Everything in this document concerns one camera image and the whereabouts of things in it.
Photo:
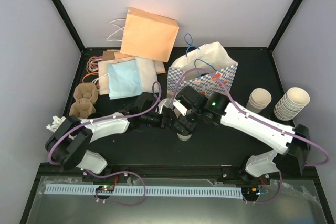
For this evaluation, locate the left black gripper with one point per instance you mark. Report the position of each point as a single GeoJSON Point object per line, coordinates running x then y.
{"type": "Point", "coordinates": [168, 120]}

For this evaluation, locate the blue checkered paper bag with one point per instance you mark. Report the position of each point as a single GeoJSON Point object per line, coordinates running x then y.
{"type": "Point", "coordinates": [203, 68]}

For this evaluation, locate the light blue cable duct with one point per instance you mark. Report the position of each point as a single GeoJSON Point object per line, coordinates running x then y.
{"type": "Point", "coordinates": [149, 191]}

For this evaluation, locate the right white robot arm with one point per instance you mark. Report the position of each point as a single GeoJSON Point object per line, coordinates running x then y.
{"type": "Point", "coordinates": [290, 145]}

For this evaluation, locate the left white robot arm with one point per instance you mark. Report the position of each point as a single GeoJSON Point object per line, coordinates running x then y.
{"type": "Point", "coordinates": [69, 144]}

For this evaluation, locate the light blue paper bag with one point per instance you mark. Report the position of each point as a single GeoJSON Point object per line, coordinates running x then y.
{"type": "Point", "coordinates": [124, 80]}

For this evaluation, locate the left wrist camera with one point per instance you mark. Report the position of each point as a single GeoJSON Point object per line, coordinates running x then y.
{"type": "Point", "coordinates": [164, 106]}

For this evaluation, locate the orange paper bag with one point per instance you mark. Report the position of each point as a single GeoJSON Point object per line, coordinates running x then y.
{"type": "Point", "coordinates": [148, 35]}

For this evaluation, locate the short stack paper cups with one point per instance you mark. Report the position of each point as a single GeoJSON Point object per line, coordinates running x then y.
{"type": "Point", "coordinates": [258, 100]}

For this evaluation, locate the tall stack paper cups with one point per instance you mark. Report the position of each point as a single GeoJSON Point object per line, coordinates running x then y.
{"type": "Point", "coordinates": [291, 104]}

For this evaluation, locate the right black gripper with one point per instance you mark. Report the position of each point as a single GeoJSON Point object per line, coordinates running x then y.
{"type": "Point", "coordinates": [190, 126]}

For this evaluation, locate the beige kraft paper bag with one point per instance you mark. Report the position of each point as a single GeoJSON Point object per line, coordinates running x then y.
{"type": "Point", "coordinates": [103, 73]}

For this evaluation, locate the brown pulp cup carrier stack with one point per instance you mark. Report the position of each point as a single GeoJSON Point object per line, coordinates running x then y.
{"type": "Point", "coordinates": [85, 95]}

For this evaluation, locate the brown flat paper bag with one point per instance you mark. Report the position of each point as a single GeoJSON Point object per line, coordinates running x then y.
{"type": "Point", "coordinates": [109, 55]}

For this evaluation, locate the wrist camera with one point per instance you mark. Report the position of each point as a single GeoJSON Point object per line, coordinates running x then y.
{"type": "Point", "coordinates": [164, 106]}
{"type": "Point", "coordinates": [181, 108]}

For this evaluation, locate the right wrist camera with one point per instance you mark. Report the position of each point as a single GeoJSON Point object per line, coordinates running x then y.
{"type": "Point", "coordinates": [181, 108]}

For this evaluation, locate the white paper bag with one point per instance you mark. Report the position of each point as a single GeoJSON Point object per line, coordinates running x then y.
{"type": "Point", "coordinates": [147, 73]}

